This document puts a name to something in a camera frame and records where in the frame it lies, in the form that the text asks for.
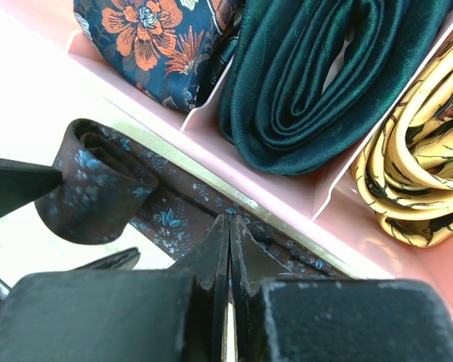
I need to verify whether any maroon blue-flowered tie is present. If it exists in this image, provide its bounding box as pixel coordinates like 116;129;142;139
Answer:
35;118;344;279

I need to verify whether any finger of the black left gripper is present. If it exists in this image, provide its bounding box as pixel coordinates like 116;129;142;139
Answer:
75;247;140;271
0;158;63;218

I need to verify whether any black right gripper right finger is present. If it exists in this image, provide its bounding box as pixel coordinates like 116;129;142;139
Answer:
230;215;453;361

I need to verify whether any yellow patterned rolled tie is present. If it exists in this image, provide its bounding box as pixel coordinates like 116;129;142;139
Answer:
350;30;453;247

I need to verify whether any dark green rolled tie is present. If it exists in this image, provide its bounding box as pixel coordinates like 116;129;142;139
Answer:
219;1;453;176

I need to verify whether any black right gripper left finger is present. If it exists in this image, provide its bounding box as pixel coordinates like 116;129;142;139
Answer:
0;216;229;361

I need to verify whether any navy orange floral rolled tie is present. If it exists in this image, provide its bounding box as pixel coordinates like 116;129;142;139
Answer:
73;0;244;112

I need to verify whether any pink divided organizer box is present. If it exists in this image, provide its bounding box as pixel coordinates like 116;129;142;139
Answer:
0;1;453;312

